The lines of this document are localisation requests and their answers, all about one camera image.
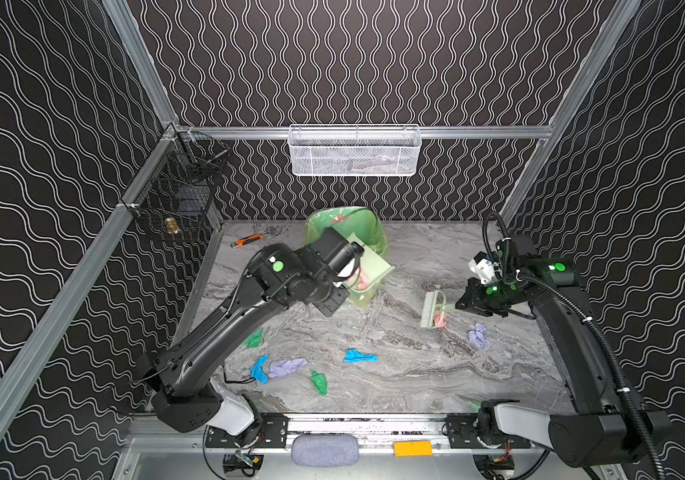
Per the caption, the pale green dustpan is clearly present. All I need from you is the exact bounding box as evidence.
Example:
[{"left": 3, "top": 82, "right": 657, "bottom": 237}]
[{"left": 343, "top": 233, "right": 393, "bottom": 308}]

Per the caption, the purple paper scrap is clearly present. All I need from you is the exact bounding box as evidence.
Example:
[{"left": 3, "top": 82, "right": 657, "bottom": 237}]
[
  {"left": 268, "top": 358, "right": 308, "bottom": 379},
  {"left": 467, "top": 323, "right": 489, "bottom": 349}
]

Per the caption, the green bin with bag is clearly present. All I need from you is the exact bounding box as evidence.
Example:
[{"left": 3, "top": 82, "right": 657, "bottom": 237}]
[{"left": 306, "top": 206, "right": 389, "bottom": 308}]

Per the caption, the pale green brush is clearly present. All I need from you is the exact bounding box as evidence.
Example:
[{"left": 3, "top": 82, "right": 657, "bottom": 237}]
[{"left": 420, "top": 290, "right": 455, "bottom": 329}]

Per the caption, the green paper scrap front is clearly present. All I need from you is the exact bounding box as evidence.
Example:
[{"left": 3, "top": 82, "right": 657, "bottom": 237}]
[{"left": 310, "top": 370, "right": 328, "bottom": 396}]

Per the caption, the green paper scrap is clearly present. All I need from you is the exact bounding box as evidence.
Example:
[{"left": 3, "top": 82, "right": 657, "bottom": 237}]
[
  {"left": 310, "top": 370, "right": 328, "bottom": 396},
  {"left": 244, "top": 329, "right": 264, "bottom": 349}
]

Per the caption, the pink paper scrap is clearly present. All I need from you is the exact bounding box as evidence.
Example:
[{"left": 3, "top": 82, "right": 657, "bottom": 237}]
[{"left": 350, "top": 267, "right": 370, "bottom": 291}]

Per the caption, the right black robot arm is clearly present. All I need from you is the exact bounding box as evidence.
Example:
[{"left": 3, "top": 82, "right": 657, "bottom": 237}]
[{"left": 455, "top": 211, "right": 671, "bottom": 479}]

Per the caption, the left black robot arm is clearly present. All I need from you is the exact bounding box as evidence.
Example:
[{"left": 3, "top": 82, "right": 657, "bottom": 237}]
[{"left": 138, "top": 227, "right": 364, "bottom": 437}]

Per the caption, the orange utility knife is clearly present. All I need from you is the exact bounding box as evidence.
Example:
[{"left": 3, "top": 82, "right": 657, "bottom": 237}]
[{"left": 230, "top": 231, "right": 272, "bottom": 248}]

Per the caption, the green paper scrap left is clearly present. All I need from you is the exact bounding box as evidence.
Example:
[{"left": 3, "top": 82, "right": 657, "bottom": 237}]
[{"left": 244, "top": 329, "right": 264, "bottom": 349}]

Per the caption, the brass object in basket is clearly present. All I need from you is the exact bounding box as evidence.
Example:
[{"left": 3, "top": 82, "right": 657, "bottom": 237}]
[{"left": 164, "top": 217, "right": 180, "bottom": 235}]

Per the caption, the yellow block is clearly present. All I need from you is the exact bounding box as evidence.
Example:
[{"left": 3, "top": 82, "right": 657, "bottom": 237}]
[{"left": 393, "top": 440, "right": 433, "bottom": 458}]

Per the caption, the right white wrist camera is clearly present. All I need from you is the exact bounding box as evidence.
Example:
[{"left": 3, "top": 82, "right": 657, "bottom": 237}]
[{"left": 468, "top": 252, "right": 497, "bottom": 285}]

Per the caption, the white wire basket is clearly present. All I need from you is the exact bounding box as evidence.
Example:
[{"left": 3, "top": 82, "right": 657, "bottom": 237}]
[{"left": 288, "top": 124, "right": 422, "bottom": 177}]

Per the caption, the black wire basket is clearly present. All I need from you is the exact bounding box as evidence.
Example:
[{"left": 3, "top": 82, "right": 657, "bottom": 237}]
[{"left": 122, "top": 123, "right": 232, "bottom": 245}]

